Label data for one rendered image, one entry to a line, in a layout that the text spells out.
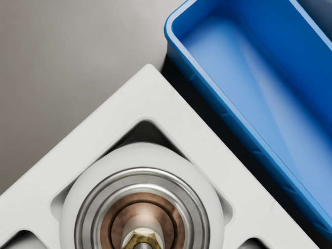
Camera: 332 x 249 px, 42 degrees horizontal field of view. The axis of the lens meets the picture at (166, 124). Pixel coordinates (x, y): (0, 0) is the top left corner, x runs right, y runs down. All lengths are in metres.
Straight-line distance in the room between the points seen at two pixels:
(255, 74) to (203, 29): 0.08
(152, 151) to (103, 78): 0.26
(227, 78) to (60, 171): 0.25
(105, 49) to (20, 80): 0.10
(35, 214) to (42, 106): 0.20
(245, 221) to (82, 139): 0.13
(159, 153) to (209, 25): 0.29
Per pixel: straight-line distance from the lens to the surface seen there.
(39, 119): 0.51
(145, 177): 0.24
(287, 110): 0.52
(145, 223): 0.22
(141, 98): 0.32
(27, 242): 0.38
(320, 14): 0.47
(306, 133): 0.53
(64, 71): 0.51
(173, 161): 0.25
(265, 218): 0.33
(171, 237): 0.25
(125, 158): 0.25
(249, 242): 0.41
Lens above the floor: 0.49
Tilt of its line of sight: 87 degrees down
